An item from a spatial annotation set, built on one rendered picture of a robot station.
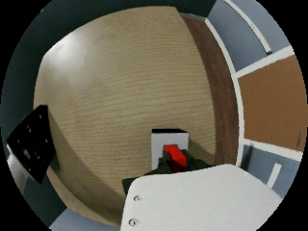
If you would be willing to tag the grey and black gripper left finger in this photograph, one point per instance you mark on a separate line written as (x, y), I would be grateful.
(163, 167)

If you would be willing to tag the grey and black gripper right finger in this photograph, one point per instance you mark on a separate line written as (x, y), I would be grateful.
(193, 164)

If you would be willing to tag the red and grey pin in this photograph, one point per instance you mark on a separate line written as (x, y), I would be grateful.
(178, 160)

